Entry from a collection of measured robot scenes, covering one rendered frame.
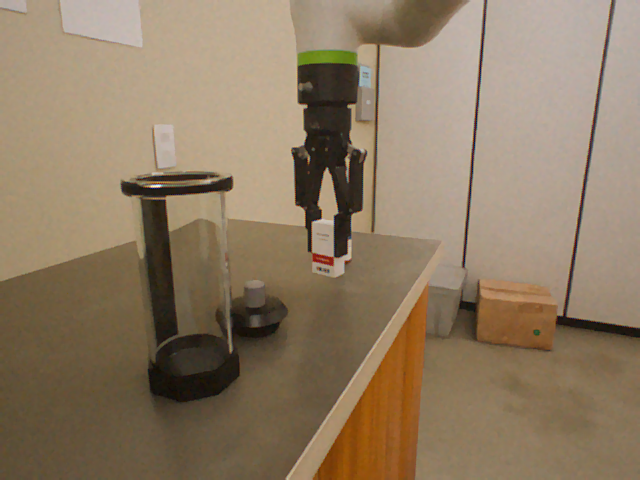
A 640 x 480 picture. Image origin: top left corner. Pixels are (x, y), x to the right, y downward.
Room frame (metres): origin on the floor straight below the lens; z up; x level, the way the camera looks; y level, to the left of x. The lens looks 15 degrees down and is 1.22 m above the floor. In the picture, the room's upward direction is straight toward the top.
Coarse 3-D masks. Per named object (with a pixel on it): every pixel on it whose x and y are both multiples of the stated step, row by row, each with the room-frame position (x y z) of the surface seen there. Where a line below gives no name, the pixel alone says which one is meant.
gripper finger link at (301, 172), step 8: (296, 152) 0.71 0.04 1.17; (296, 160) 0.71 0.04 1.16; (304, 160) 0.72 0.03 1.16; (296, 168) 0.71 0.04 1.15; (304, 168) 0.72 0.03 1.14; (296, 176) 0.71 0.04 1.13; (304, 176) 0.72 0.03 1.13; (296, 184) 0.71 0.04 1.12; (304, 184) 0.72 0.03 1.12; (296, 192) 0.71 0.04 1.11; (304, 192) 0.73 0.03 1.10; (296, 200) 0.71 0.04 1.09
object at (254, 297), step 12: (252, 288) 0.54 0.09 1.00; (240, 300) 0.56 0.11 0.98; (252, 300) 0.54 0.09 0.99; (264, 300) 0.55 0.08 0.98; (276, 300) 0.56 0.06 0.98; (240, 312) 0.52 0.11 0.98; (252, 312) 0.52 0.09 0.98; (264, 312) 0.52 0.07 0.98; (276, 312) 0.53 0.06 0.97; (240, 324) 0.51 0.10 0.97; (252, 324) 0.51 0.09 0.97; (264, 324) 0.51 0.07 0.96; (276, 324) 0.53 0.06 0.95; (252, 336) 0.52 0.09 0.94; (264, 336) 0.52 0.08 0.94
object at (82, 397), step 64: (128, 256) 0.89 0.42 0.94; (256, 256) 0.89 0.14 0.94; (384, 256) 0.89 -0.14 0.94; (0, 320) 0.57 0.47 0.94; (64, 320) 0.57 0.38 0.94; (128, 320) 0.57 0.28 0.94; (320, 320) 0.57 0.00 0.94; (384, 320) 0.57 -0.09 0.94; (0, 384) 0.41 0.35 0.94; (64, 384) 0.41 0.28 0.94; (128, 384) 0.41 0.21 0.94; (256, 384) 0.41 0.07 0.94; (320, 384) 0.41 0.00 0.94; (0, 448) 0.32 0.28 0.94; (64, 448) 0.32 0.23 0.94; (128, 448) 0.32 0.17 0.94; (192, 448) 0.32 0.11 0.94; (256, 448) 0.32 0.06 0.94; (320, 448) 0.34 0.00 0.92
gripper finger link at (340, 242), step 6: (336, 216) 0.66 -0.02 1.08; (336, 222) 0.66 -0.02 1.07; (336, 228) 0.66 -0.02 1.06; (336, 234) 0.66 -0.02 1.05; (336, 240) 0.66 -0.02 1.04; (342, 240) 0.67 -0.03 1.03; (336, 246) 0.66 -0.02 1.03; (342, 246) 0.67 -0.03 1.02; (336, 252) 0.66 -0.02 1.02; (342, 252) 0.67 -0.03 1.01
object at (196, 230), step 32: (224, 192) 0.43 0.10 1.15; (160, 224) 0.39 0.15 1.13; (192, 224) 0.39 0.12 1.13; (224, 224) 0.42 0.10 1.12; (160, 256) 0.39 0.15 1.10; (192, 256) 0.39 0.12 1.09; (224, 256) 0.42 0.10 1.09; (160, 288) 0.39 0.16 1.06; (192, 288) 0.39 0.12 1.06; (224, 288) 0.42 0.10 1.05; (160, 320) 0.39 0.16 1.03; (192, 320) 0.39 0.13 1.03; (224, 320) 0.41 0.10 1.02; (160, 352) 0.39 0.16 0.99; (192, 352) 0.39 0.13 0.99; (224, 352) 0.41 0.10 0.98
